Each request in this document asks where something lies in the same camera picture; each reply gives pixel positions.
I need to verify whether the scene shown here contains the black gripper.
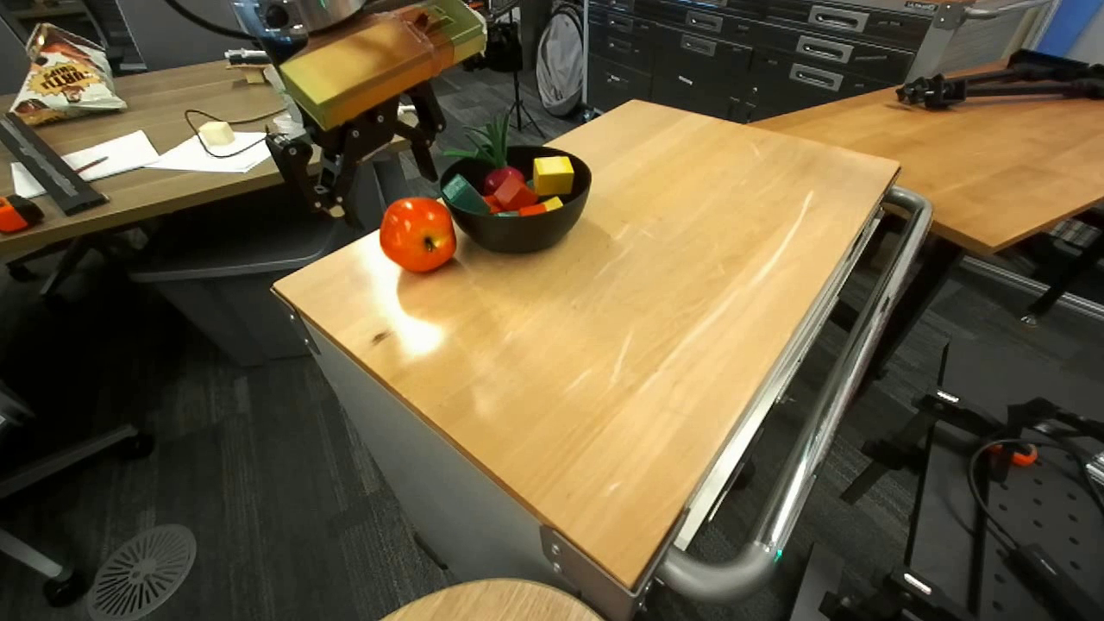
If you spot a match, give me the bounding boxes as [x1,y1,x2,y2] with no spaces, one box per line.
[267,79,449,220]

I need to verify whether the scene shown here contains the orange pumpkin toy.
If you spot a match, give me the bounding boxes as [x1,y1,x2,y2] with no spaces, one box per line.
[376,195,463,279]

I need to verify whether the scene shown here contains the black bowl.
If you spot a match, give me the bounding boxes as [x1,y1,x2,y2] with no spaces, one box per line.
[438,141,593,258]

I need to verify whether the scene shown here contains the white paper sheet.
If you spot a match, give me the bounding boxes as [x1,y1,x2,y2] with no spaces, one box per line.
[7,128,165,205]
[144,128,280,180]

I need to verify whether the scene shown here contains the white power adapter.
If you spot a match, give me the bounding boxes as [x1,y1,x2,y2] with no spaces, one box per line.
[198,119,241,153]

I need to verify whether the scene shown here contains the black standing tripod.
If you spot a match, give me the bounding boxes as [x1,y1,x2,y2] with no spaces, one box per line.
[491,20,556,146]

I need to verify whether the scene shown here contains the wooden office desk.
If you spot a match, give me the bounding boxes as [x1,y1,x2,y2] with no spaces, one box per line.
[0,56,349,271]

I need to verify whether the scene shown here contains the yellow wooden cube block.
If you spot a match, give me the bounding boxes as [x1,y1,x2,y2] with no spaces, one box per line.
[526,153,576,199]

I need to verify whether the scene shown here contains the grey office chair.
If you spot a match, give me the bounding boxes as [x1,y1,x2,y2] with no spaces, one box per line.
[107,0,245,75]

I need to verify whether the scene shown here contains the white round fan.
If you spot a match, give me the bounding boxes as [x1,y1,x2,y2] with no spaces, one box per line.
[530,0,593,120]

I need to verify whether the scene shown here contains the chips bag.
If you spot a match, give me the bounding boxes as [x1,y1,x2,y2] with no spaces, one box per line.
[7,20,132,128]

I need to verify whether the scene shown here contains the black flat bar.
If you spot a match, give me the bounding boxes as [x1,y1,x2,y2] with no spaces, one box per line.
[0,114,111,220]

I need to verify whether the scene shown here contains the wooden table cart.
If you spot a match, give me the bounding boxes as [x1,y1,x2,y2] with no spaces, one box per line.
[271,289,692,621]

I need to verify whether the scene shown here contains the small orange object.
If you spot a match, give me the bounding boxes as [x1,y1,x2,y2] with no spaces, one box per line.
[0,195,48,241]

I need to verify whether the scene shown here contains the black office chair base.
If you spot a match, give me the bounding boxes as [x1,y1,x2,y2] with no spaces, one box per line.
[0,378,160,611]

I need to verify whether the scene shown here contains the round wooden stool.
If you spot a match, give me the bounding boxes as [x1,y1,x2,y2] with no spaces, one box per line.
[379,577,606,621]

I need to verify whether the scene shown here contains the round grey floor grate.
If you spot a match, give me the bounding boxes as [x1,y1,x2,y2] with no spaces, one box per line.
[83,520,200,621]

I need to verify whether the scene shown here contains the black folded tripod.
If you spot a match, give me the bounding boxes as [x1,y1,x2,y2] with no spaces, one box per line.
[894,45,1104,114]

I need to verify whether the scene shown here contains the grey plastic bin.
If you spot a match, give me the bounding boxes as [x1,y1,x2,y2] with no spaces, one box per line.
[906,0,1055,83]

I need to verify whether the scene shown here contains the long wooden table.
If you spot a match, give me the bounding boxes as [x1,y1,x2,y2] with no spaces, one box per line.
[751,63,1104,258]

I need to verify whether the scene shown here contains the blue panel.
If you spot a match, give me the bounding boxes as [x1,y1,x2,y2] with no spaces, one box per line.
[1031,0,1104,63]

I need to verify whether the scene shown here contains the orange clamp knob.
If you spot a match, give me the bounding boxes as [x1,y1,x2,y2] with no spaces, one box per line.
[991,437,1046,474]

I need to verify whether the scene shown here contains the steel cart handle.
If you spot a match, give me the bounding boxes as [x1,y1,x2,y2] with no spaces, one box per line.
[655,187,935,609]

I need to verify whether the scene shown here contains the black camera stand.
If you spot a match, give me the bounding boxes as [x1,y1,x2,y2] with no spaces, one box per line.
[820,343,1104,621]

